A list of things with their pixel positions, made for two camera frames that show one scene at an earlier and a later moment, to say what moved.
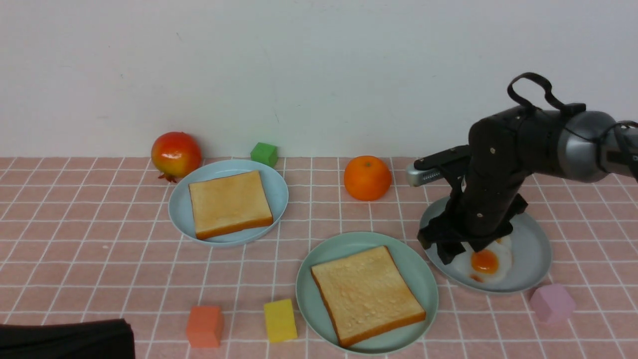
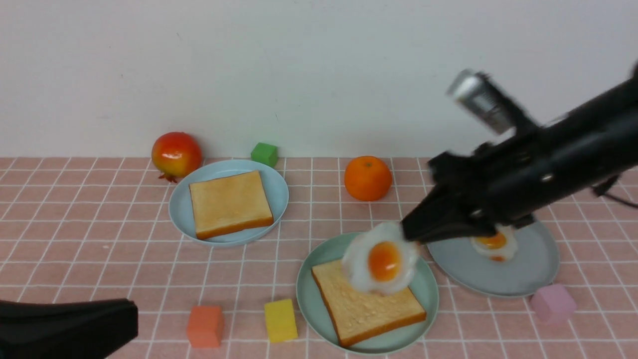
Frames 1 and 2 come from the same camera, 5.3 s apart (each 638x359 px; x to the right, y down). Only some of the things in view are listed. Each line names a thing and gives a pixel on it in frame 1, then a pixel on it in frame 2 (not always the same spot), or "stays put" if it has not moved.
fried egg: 492,264 → 380,260
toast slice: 366,296 stays put
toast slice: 230,204 stays put
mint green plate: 415,267 stays put
